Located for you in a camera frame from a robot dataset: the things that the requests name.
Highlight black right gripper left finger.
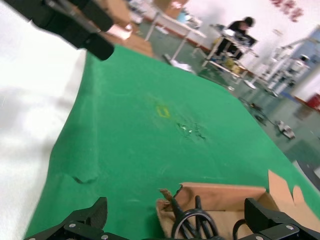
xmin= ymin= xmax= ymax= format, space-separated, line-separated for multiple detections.
xmin=23 ymin=196 xmax=121 ymax=240

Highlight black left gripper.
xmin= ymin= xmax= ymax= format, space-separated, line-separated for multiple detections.
xmin=4 ymin=0 xmax=115 ymax=61

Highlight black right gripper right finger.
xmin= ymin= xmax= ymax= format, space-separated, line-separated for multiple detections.
xmin=238 ymin=197 xmax=320 ymax=240

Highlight black power cable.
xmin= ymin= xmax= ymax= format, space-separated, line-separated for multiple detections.
xmin=171 ymin=194 xmax=251 ymax=240

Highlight torn-edged brown cardboard box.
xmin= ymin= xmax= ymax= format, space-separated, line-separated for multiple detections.
xmin=155 ymin=169 xmax=320 ymax=240

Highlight flat cardboard pile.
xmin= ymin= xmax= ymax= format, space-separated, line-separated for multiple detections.
xmin=98 ymin=0 xmax=156 ymax=59

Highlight tall cardboard carton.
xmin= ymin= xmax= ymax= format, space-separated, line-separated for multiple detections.
xmin=153 ymin=0 xmax=190 ymax=18

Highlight long white table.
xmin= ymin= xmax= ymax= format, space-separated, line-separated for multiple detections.
xmin=144 ymin=9 xmax=208 ymax=62

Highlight white device with wheels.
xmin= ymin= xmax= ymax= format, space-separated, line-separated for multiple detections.
xmin=274 ymin=119 xmax=298 ymax=140

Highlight white packaging scraps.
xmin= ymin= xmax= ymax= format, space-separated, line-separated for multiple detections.
xmin=162 ymin=53 xmax=198 ymax=75

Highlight green table cloth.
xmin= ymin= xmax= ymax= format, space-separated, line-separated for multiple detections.
xmin=23 ymin=43 xmax=320 ymax=240

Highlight red bin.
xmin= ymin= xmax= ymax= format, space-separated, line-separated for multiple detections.
xmin=306 ymin=92 xmax=320 ymax=111

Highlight person in black clothes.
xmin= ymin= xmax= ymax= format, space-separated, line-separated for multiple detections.
xmin=216 ymin=16 xmax=256 ymax=60

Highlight black cable coil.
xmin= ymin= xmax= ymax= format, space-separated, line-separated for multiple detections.
xmin=238 ymin=96 xmax=275 ymax=126

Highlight metal frame workbench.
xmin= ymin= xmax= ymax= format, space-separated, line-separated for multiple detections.
xmin=201 ymin=23 xmax=260 ymax=87

